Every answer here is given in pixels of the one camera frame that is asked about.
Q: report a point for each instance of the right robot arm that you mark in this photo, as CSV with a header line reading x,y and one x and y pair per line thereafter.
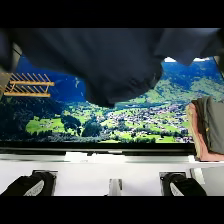
x,y
181,186

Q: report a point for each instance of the pink garment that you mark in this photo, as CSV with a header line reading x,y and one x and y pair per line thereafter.
x,y
197,133

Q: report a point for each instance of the grey garment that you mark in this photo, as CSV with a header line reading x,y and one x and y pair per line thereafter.
x,y
216,123

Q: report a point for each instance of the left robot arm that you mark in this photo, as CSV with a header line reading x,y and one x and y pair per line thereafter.
x,y
28,185

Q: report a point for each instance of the dark olive garment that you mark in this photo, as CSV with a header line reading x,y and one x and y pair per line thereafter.
x,y
201,116

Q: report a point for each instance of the dark blue shirt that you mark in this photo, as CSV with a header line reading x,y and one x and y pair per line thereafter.
x,y
110,60

